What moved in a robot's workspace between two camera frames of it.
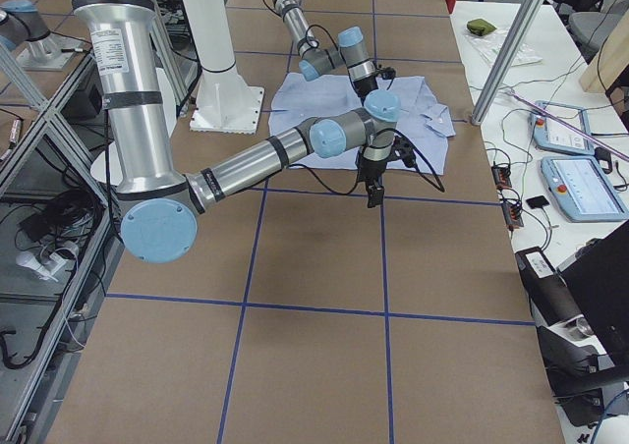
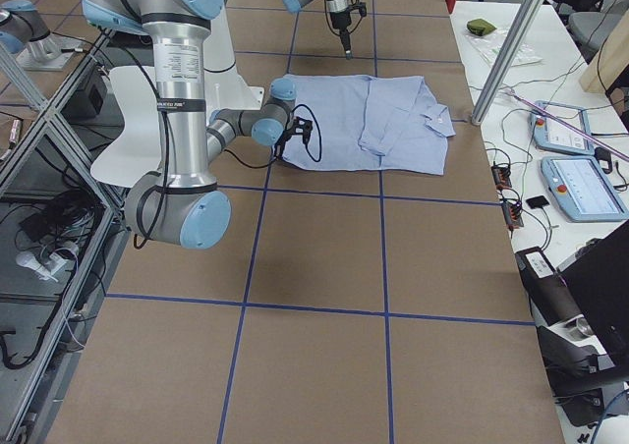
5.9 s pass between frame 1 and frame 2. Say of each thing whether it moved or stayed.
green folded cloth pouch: stayed
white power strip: stayed
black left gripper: moved
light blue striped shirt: stayed
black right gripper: moved
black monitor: stayed
